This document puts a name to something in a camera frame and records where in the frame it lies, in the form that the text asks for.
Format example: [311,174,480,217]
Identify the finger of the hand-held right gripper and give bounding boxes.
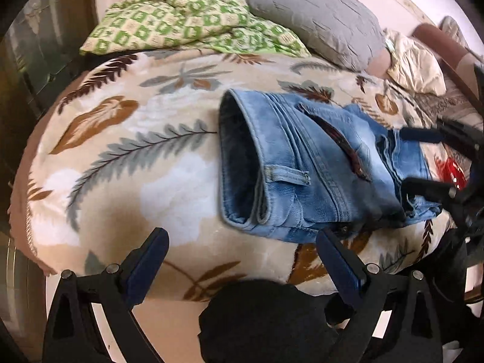
[399,118,479,150]
[401,176,471,203]

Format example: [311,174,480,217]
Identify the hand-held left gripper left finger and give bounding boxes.
[42,227,170,363]

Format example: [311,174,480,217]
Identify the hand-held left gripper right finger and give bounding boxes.
[316,228,443,363]

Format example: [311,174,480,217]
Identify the blue denim pants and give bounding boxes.
[217,88,443,243]

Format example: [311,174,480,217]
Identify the red glass bowl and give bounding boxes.
[435,155,469,191]

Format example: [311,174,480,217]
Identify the striped floral sofa cover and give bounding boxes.
[410,79,484,129]

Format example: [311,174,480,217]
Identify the leaf print blanket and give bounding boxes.
[9,47,466,303]

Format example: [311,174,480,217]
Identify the cream patterned pillow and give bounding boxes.
[384,28,447,96]

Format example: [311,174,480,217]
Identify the person's black clothing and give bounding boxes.
[198,279,341,363]

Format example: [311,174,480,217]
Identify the patterned cushion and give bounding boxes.
[440,16,471,46]

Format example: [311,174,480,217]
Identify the grey quilted pillow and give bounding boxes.
[237,0,386,72]

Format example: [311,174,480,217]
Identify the green checked quilt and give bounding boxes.
[79,0,312,59]

